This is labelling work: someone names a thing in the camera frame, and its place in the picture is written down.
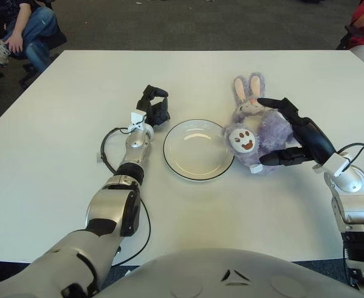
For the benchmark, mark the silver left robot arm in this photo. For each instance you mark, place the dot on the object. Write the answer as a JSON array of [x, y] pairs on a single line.
[[110, 205]]

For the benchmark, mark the black office chair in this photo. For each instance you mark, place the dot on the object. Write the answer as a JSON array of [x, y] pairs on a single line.
[[59, 38], [345, 38]]

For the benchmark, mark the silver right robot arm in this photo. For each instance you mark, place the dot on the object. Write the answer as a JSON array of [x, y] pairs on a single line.
[[353, 201]]

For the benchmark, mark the person in blue jeans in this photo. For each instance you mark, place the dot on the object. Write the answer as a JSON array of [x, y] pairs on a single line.
[[30, 28]]

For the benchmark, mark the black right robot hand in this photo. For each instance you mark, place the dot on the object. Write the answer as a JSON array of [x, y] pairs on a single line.
[[314, 139]]

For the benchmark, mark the white plate with dark rim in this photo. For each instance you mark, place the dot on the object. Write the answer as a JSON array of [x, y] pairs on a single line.
[[197, 155]]

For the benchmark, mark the purple plush bunny doll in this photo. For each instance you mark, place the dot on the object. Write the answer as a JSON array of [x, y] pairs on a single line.
[[272, 130]]

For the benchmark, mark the grey robot torso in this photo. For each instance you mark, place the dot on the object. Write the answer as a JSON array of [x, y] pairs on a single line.
[[200, 273]]

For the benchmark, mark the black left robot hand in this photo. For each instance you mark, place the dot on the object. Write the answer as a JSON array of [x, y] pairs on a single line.
[[158, 111]]

